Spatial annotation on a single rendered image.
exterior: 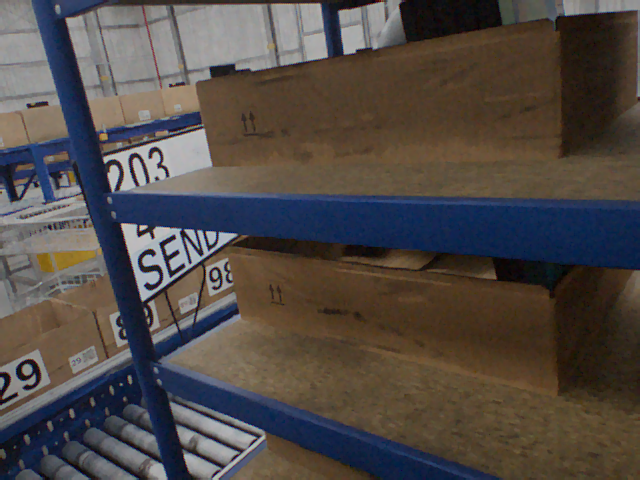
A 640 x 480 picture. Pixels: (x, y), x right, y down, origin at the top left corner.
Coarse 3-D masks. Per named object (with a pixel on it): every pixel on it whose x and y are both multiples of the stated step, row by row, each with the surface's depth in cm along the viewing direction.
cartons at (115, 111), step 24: (120, 96) 695; (144, 96) 678; (168, 96) 706; (192, 96) 735; (0, 120) 554; (24, 120) 572; (48, 120) 590; (96, 120) 632; (120, 120) 655; (144, 120) 680; (0, 144) 554
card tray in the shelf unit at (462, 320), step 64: (256, 256) 65; (320, 256) 83; (384, 256) 83; (448, 256) 80; (256, 320) 69; (320, 320) 62; (384, 320) 55; (448, 320) 50; (512, 320) 46; (576, 320) 48; (512, 384) 48
